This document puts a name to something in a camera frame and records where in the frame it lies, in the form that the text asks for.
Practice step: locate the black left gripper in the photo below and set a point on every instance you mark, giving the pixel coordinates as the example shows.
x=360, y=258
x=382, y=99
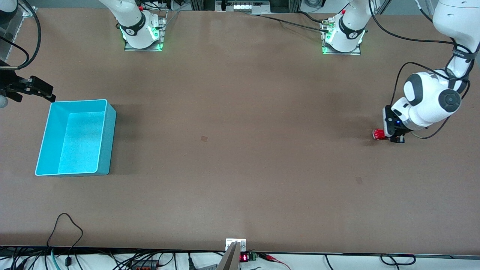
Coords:
x=398, y=138

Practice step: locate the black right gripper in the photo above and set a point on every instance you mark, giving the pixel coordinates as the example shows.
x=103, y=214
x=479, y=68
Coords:
x=8, y=81

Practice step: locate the red beetle toy car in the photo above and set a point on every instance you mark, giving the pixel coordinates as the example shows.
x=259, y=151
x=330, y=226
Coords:
x=378, y=134

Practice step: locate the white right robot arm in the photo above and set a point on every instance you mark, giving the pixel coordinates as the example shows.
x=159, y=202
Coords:
x=135, y=22

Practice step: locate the blue plastic box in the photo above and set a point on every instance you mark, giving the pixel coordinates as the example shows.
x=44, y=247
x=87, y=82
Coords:
x=80, y=142

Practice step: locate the red clip lead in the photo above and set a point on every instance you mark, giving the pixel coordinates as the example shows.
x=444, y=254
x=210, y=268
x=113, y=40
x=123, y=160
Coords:
x=268, y=257

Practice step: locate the red LED display module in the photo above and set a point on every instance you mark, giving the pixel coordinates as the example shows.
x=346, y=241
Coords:
x=244, y=257

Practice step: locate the white lit device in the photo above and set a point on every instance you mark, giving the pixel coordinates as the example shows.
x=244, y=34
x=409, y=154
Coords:
x=247, y=6

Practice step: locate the black orange power strip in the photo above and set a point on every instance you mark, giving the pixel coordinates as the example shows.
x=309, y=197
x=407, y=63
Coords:
x=144, y=265

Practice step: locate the grey aluminium frame post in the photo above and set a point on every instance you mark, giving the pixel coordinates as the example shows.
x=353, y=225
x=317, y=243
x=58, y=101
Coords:
x=11, y=30

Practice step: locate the aluminium corner bracket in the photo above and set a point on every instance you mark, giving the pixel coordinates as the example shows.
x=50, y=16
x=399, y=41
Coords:
x=30, y=11

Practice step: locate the aluminium extrusion frame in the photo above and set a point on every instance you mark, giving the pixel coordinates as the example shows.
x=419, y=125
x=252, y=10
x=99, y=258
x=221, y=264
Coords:
x=294, y=4

